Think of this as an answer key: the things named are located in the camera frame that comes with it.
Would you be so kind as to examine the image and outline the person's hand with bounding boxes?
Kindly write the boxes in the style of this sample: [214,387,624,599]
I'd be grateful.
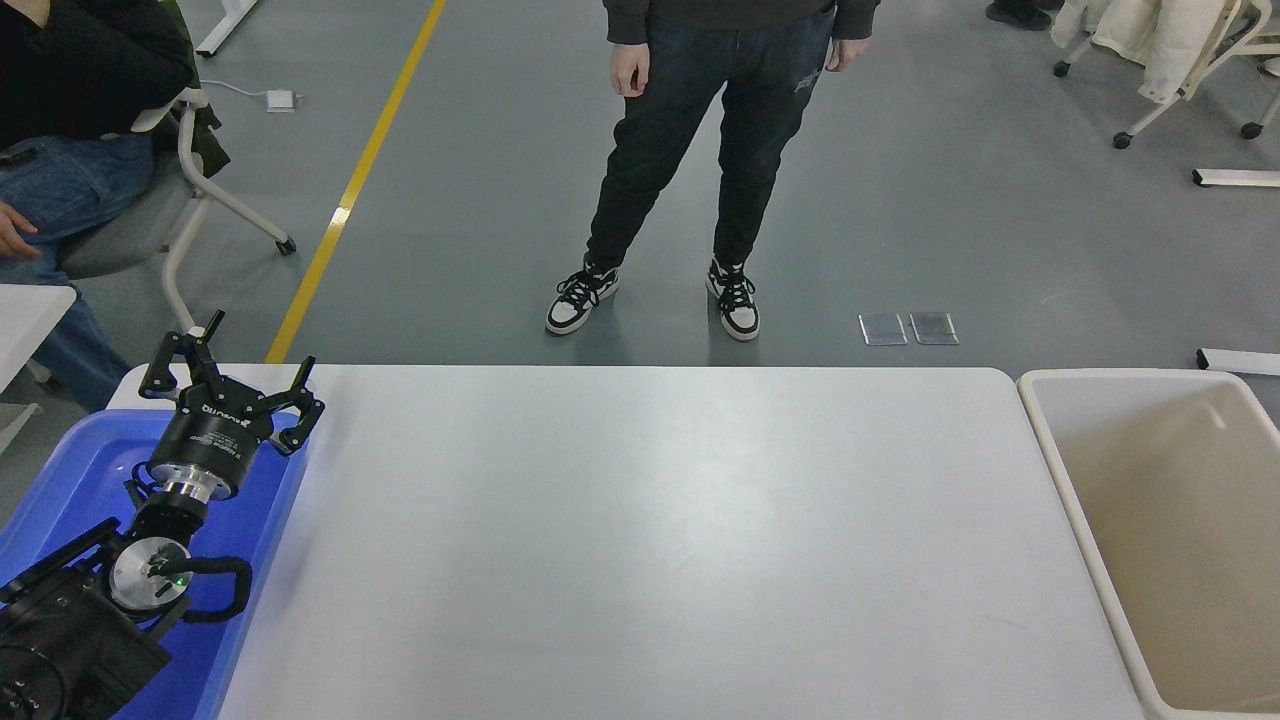
[0,196,46,261]

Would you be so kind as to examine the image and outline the cream coat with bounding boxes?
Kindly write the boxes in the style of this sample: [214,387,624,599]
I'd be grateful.
[1052,0,1241,105]

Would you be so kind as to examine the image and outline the person's right hand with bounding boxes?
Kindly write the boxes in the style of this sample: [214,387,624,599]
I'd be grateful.
[610,42,651,98]

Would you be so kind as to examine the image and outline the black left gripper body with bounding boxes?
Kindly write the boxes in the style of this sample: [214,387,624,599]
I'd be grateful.
[150,385,274,499]

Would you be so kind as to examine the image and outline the blue plastic tray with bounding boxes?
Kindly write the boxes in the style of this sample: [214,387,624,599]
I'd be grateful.
[0,408,311,720]

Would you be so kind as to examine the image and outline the grey office chair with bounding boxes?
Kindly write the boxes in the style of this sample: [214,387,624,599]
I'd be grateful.
[60,85,299,336]

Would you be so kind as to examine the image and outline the dark green jacket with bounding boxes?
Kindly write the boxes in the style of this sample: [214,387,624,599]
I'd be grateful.
[160,0,233,178]

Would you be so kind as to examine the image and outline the white wheeled chair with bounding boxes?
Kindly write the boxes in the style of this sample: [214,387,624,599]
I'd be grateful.
[1053,0,1280,151]

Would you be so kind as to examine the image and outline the large pale plastic bin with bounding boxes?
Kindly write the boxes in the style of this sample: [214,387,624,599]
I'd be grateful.
[1018,368,1280,720]

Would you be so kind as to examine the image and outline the person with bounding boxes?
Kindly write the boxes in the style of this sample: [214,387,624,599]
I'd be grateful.
[545,0,881,343]
[985,0,1056,31]
[0,0,196,413]

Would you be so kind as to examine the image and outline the small white side table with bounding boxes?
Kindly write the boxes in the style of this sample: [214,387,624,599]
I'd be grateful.
[0,283,79,456]

